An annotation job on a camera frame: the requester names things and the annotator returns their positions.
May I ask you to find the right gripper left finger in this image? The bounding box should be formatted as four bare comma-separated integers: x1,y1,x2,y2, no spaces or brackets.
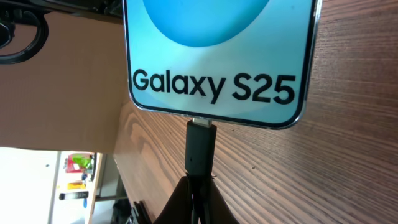
153,176,190,224

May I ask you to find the black charger cable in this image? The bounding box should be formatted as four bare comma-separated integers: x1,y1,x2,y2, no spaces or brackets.
184,117,218,224

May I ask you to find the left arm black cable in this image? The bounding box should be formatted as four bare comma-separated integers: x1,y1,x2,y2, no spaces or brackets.
0,9,50,65

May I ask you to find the blue Galaxy smartphone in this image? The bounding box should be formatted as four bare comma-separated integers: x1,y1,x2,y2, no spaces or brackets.
123,0,322,129

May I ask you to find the background shelf with items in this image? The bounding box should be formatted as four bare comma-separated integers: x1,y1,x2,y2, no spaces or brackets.
49,151,131,224

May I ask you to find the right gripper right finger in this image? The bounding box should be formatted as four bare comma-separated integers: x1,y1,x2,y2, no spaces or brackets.
205,179,239,224

